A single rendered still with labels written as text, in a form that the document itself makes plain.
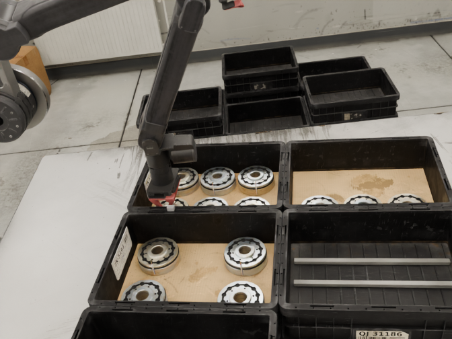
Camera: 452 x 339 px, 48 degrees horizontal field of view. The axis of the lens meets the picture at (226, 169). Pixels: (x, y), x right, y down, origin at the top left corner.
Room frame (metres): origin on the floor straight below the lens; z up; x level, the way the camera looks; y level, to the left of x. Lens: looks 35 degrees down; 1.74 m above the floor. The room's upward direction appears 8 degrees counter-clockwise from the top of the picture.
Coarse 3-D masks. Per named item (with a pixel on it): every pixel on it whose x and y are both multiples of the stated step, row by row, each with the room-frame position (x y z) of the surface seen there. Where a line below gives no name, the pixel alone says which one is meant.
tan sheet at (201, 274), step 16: (192, 256) 0.92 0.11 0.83; (208, 256) 0.92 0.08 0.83; (272, 256) 0.88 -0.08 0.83; (128, 272) 0.90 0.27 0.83; (144, 272) 0.89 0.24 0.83; (176, 272) 0.88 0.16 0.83; (192, 272) 0.87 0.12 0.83; (208, 272) 0.86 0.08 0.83; (224, 272) 0.85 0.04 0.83; (176, 288) 0.83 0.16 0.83; (192, 288) 0.82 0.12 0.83; (208, 288) 0.81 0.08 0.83
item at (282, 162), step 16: (208, 144) 1.27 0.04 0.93; (224, 144) 1.26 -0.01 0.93; (240, 144) 1.25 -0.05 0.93; (256, 144) 1.24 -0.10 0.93; (272, 144) 1.23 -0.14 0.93; (144, 176) 1.16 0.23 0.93; (128, 208) 1.03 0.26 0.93; (144, 208) 1.02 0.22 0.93; (160, 208) 1.01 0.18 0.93; (176, 208) 1.00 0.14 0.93; (192, 208) 0.99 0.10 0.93; (208, 208) 0.98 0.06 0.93; (224, 208) 0.97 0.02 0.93; (240, 208) 0.96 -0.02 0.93; (256, 208) 0.95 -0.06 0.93; (272, 208) 0.95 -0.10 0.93
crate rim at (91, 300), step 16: (112, 240) 0.91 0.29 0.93; (112, 256) 0.87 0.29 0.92; (272, 272) 0.74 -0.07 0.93; (96, 288) 0.77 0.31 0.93; (272, 288) 0.70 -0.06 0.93; (96, 304) 0.73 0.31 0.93; (112, 304) 0.72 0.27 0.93; (128, 304) 0.71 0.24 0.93; (144, 304) 0.71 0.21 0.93; (160, 304) 0.70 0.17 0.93; (176, 304) 0.69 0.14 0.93; (192, 304) 0.69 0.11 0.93; (208, 304) 0.68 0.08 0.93; (224, 304) 0.68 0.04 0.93; (240, 304) 0.67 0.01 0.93; (256, 304) 0.66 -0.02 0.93; (272, 304) 0.66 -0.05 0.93
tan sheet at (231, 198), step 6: (198, 174) 1.27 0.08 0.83; (276, 174) 1.21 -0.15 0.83; (276, 180) 1.18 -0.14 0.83; (276, 186) 1.15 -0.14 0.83; (198, 192) 1.18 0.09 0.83; (234, 192) 1.15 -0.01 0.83; (240, 192) 1.15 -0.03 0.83; (270, 192) 1.13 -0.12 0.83; (276, 192) 1.13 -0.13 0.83; (186, 198) 1.16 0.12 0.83; (192, 198) 1.16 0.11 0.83; (198, 198) 1.15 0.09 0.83; (222, 198) 1.14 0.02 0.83; (228, 198) 1.13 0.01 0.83; (234, 198) 1.13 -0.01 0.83; (240, 198) 1.12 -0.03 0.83; (264, 198) 1.11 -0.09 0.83; (270, 198) 1.10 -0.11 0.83; (276, 198) 1.10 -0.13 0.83; (192, 204) 1.13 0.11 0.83; (228, 204) 1.10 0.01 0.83; (234, 204) 1.10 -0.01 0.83
